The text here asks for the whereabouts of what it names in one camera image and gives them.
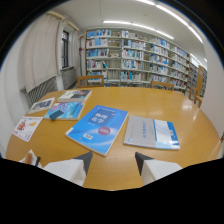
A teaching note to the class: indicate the large blue textbook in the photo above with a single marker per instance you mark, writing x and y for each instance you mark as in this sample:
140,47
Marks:
97,129

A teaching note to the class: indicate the dark cover book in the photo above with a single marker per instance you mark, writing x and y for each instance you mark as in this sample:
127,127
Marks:
75,95

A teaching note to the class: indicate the white red printed leaflet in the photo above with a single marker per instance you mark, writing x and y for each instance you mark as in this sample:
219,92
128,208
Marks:
26,127

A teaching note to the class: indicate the small grey booklet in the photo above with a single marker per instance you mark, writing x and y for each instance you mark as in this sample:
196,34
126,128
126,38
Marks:
41,105

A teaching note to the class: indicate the grey and blue book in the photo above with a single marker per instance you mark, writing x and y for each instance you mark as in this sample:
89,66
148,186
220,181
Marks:
151,132

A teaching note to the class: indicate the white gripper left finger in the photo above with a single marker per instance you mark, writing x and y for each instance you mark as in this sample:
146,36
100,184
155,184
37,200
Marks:
71,168

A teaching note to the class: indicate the teal patterned book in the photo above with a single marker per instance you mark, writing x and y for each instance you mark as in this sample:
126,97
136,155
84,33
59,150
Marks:
69,112

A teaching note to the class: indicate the blue card holder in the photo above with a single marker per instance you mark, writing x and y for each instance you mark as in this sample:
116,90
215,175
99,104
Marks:
56,114

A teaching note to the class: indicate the white curtain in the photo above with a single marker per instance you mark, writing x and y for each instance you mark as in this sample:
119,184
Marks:
40,50

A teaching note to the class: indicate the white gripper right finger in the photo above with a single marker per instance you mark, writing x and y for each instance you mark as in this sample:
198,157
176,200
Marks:
154,169

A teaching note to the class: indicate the long white bookshelf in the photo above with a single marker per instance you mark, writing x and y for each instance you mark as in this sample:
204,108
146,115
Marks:
140,60

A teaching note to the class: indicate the white radiator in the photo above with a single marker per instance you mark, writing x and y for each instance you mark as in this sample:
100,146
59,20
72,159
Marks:
41,91

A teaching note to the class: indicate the window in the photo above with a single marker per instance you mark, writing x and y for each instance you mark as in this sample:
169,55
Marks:
65,49

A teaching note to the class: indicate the ceiling light strip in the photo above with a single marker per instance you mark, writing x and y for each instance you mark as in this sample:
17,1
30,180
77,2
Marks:
173,16
138,26

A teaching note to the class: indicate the wooden chair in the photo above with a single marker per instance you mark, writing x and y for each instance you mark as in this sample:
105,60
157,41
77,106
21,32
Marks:
162,85
90,81
196,90

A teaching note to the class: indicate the white paper packet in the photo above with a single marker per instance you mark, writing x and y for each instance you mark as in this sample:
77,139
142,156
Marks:
30,158

